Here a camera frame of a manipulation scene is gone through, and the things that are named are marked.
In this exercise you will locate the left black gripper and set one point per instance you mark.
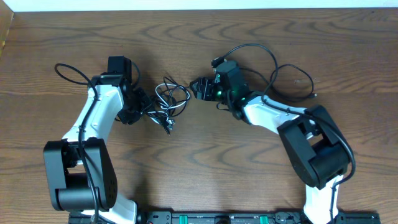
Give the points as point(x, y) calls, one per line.
point(147, 103)

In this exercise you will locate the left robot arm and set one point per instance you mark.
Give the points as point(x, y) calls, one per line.
point(80, 174)

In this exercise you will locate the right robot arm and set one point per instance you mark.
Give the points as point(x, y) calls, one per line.
point(317, 150)

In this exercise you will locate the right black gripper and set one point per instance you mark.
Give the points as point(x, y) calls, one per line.
point(204, 84)

